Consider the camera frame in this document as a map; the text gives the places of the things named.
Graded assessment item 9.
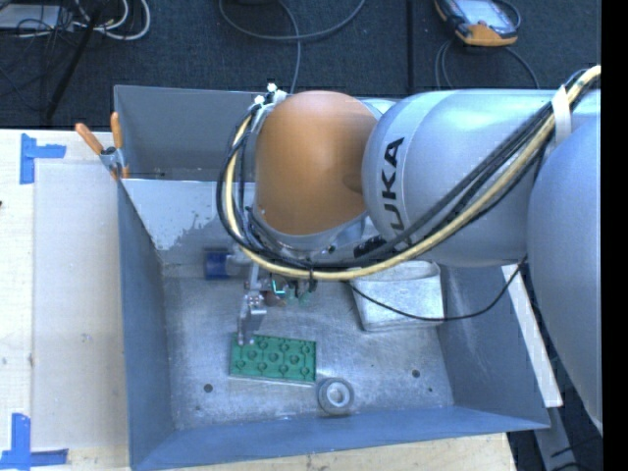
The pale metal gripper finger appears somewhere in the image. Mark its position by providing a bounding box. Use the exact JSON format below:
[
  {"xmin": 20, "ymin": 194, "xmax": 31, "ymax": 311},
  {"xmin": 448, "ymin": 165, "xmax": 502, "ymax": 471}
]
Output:
[
  {"xmin": 247, "ymin": 293, "xmax": 269, "ymax": 341},
  {"xmin": 237, "ymin": 297, "xmax": 253, "ymax": 348}
]

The dark green flat block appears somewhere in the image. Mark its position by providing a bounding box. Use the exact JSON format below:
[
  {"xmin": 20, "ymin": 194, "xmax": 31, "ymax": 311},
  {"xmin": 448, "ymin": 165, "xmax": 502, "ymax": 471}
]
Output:
[{"xmin": 228, "ymin": 333, "xmax": 318, "ymax": 388}]

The blue small box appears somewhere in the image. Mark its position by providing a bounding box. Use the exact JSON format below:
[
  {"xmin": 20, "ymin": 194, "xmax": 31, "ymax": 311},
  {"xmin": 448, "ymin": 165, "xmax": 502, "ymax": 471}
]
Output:
[{"xmin": 202, "ymin": 246, "xmax": 233, "ymax": 281}]

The grey metal bin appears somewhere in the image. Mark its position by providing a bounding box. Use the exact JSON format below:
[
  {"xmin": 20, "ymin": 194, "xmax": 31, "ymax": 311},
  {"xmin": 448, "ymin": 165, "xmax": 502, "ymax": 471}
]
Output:
[{"xmin": 113, "ymin": 83, "xmax": 553, "ymax": 471}]

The pale wood board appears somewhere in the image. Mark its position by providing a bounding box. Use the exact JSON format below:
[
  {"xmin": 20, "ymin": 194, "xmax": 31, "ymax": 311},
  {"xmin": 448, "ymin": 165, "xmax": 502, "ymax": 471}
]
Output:
[{"xmin": 30, "ymin": 156, "xmax": 131, "ymax": 453}]

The black cylinder on white bracket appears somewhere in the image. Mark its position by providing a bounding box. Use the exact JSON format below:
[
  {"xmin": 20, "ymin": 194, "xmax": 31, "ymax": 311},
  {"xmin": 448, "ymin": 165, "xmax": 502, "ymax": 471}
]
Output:
[{"xmin": 351, "ymin": 235, "xmax": 389, "ymax": 260}]

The grey ring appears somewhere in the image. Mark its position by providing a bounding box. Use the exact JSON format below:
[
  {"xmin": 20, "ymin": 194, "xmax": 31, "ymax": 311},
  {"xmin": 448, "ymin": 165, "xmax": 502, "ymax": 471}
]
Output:
[{"xmin": 315, "ymin": 376, "xmax": 356, "ymax": 417}]

